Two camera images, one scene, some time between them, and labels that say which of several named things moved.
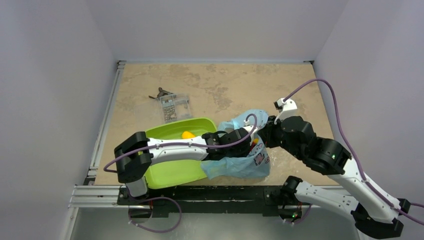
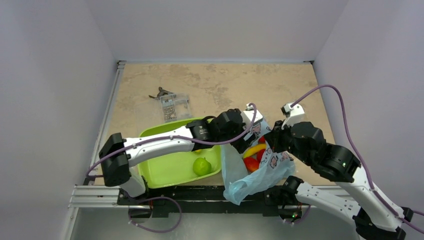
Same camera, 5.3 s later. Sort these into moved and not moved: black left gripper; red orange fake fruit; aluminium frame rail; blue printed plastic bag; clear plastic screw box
Moved: red orange fake fruit; black left gripper; blue printed plastic bag
Not moved: clear plastic screw box; aluminium frame rail
